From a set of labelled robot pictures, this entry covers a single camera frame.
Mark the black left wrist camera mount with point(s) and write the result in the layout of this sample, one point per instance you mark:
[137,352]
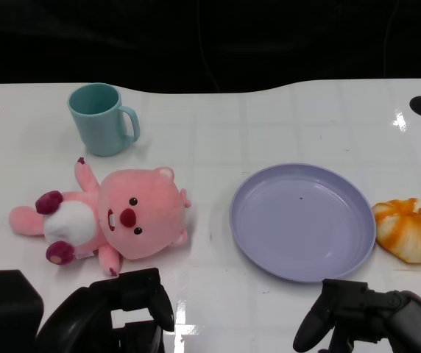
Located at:
[4,312]

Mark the orange white striped bun toy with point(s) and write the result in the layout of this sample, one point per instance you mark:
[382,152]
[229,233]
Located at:
[413,231]

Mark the lavender plastic plate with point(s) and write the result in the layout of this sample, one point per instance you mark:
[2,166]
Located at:
[299,224]

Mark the pink plush beaver doll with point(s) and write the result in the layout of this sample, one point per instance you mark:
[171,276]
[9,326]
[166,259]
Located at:
[140,213]

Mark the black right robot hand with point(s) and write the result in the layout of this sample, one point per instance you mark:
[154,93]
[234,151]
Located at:
[398,320]

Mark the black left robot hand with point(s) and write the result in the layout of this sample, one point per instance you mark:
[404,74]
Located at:
[81,316]

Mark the teal plastic mug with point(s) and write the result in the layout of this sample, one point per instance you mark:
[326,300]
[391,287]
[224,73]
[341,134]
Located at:
[94,128]

